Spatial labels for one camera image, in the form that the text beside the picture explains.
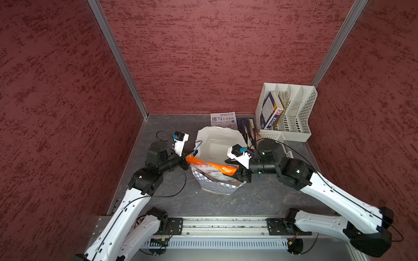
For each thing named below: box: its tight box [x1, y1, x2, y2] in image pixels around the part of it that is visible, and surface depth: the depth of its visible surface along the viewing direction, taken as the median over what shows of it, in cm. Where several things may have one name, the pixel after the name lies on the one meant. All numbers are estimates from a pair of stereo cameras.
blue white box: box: [260, 90, 285, 130], surface depth 102 cm
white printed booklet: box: [210, 111, 238, 130], surface depth 120 cm
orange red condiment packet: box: [185, 153, 239, 177], surface depth 48 cm
